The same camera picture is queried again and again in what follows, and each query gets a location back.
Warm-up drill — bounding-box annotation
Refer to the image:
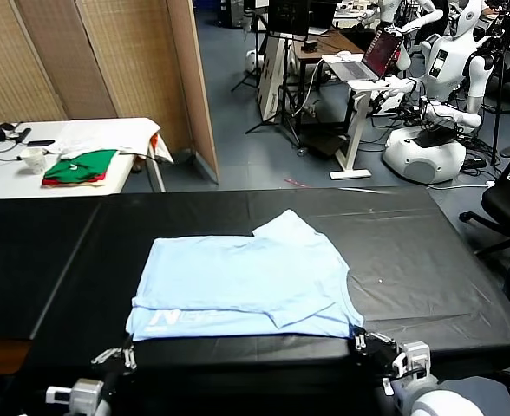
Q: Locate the wicker folding screen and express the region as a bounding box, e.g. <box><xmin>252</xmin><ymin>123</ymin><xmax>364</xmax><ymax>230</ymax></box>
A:
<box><xmin>0</xmin><ymin>0</ymin><xmax>220</xmax><ymax>185</ymax></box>

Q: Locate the white round device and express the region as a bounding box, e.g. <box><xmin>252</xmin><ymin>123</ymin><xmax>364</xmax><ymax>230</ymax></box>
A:
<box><xmin>245</xmin><ymin>49</ymin><xmax>265</xmax><ymax>73</ymax></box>

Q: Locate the small black table cover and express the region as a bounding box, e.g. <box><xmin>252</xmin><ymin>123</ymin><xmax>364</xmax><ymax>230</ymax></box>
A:
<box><xmin>0</xmin><ymin>197</ymin><xmax>104</xmax><ymax>341</ymax></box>

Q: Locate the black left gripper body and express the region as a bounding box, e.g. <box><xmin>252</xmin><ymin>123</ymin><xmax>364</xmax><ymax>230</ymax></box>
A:
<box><xmin>101</xmin><ymin>359</ymin><xmax>130</xmax><ymax>391</ymax></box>

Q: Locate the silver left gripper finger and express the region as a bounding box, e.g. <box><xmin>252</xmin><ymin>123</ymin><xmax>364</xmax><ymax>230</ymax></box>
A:
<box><xmin>123</xmin><ymin>337</ymin><xmax>138</xmax><ymax>372</ymax></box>
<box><xmin>90</xmin><ymin>346</ymin><xmax>123</xmax><ymax>366</ymax></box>

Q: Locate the white standing desk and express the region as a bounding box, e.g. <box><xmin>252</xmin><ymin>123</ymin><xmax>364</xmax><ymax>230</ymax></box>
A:
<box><xmin>322</xmin><ymin>54</ymin><xmax>416</xmax><ymax>181</ymax></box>

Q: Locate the black tripod stand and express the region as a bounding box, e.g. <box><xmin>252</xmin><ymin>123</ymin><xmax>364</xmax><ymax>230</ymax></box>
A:
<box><xmin>245</xmin><ymin>36</ymin><xmax>306</xmax><ymax>151</ymax></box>

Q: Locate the silver open laptop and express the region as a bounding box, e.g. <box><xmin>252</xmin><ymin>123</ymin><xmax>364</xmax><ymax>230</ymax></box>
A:
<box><xmin>326</xmin><ymin>26</ymin><xmax>402</xmax><ymax>82</ymax></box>

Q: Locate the white side table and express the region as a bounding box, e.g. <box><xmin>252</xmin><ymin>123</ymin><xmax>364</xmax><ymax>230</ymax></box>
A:
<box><xmin>0</xmin><ymin>117</ymin><xmax>173</xmax><ymax>200</ymax></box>

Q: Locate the green folded shirt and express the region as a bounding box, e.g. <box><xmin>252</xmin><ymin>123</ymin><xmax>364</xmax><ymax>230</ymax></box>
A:
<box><xmin>42</xmin><ymin>149</ymin><xmax>118</xmax><ymax>183</ymax></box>

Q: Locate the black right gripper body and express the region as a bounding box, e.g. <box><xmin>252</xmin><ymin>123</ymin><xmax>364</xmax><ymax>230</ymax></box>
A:
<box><xmin>362</xmin><ymin>338</ymin><xmax>402</xmax><ymax>376</ymax></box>

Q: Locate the white cloth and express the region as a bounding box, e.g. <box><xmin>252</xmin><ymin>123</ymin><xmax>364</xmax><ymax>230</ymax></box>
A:
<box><xmin>44</xmin><ymin>119</ymin><xmax>174</xmax><ymax>165</ymax></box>

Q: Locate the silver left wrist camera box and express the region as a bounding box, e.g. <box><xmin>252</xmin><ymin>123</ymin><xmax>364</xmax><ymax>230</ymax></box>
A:
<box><xmin>45</xmin><ymin>378</ymin><xmax>104</xmax><ymax>413</ymax></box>

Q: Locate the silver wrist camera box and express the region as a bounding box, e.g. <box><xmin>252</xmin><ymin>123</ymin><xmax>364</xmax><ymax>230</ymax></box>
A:
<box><xmin>382</xmin><ymin>341</ymin><xmax>432</xmax><ymax>395</ymax></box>
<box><xmin>45</xmin><ymin>378</ymin><xmax>104</xmax><ymax>413</ymax></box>

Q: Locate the light blue t-shirt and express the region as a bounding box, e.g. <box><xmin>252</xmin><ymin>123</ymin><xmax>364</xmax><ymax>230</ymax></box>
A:
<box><xmin>125</xmin><ymin>209</ymin><xmax>364</xmax><ymax>342</ymax></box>

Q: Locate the white leaning board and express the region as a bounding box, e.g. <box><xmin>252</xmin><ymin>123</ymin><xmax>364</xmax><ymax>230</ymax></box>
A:
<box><xmin>256</xmin><ymin>34</ymin><xmax>291</xmax><ymax>123</ymax></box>

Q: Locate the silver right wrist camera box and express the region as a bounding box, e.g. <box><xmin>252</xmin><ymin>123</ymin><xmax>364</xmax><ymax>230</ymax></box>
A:
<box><xmin>382</xmin><ymin>341</ymin><xmax>432</xmax><ymax>395</ymax></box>

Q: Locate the red folded shirt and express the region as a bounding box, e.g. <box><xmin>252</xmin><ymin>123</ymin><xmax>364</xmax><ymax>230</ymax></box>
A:
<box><xmin>41</xmin><ymin>171</ymin><xmax>108</xmax><ymax>187</ymax></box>

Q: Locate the white background humanoid robot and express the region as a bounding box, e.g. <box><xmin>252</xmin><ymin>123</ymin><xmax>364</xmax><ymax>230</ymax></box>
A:
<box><xmin>358</xmin><ymin>0</ymin><xmax>442</xmax><ymax>73</ymax></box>

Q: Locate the black office chair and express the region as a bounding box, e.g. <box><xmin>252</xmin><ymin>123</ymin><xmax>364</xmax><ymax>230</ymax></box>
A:
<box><xmin>458</xmin><ymin>146</ymin><xmax>510</xmax><ymax>278</ymax></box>

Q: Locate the white paper cup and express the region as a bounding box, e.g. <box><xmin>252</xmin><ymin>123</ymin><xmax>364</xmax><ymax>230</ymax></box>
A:
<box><xmin>19</xmin><ymin>147</ymin><xmax>47</xmax><ymax>175</ymax></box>

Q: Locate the brown wooden desk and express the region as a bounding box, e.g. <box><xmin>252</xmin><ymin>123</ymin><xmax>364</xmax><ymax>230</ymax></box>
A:
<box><xmin>292</xmin><ymin>30</ymin><xmax>367</xmax><ymax>131</ymax></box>

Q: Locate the black monitor with dots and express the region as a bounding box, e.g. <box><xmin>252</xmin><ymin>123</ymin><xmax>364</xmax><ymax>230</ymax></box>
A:
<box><xmin>266</xmin><ymin>0</ymin><xmax>311</xmax><ymax>38</ymax></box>

